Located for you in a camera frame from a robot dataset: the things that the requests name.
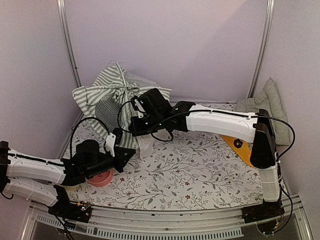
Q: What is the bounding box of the green checked cushion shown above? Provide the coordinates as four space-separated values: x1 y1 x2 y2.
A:
234 77 291 146

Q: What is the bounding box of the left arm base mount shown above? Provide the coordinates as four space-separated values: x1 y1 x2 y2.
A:
48 192 92 223

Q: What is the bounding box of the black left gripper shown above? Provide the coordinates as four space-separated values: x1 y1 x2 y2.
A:
85 147 136 178

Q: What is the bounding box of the aluminium frame post left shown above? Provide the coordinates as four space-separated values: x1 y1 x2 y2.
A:
56 0 82 88

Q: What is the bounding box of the aluminium frame post right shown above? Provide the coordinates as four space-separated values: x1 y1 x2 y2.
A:
247 0 275 98

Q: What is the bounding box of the pink pet bowl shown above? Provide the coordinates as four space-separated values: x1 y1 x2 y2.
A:
86 169 114 188

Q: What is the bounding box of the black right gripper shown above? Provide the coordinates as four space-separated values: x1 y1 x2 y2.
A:
129 112 164 136

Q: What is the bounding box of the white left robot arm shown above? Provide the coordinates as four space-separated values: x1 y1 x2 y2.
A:
0 139 136 217

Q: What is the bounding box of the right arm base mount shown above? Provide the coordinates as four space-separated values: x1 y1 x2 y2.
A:
241 201 285 224

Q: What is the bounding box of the yellow double pet bowl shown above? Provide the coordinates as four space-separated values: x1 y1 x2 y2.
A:
221 135 254 167

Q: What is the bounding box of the green striped pet tent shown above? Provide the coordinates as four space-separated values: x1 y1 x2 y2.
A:
71 61 173 160

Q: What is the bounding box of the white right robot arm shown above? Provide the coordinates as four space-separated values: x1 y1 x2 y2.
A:
129 88 281 218

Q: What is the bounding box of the front aluminium rail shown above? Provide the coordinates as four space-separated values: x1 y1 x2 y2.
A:
22 195 313 240

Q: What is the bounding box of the aluminium frame post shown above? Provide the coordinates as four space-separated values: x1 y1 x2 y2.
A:
56 0 82 88
247 0 275 98

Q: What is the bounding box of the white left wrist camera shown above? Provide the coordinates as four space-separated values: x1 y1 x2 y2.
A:
103 127 123 158

